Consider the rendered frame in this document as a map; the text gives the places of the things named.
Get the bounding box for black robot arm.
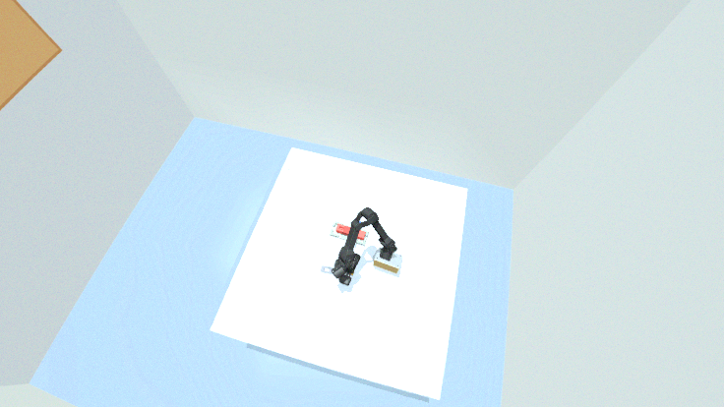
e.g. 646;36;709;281
332;207;397;280

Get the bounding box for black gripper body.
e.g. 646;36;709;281
338;253;361;286

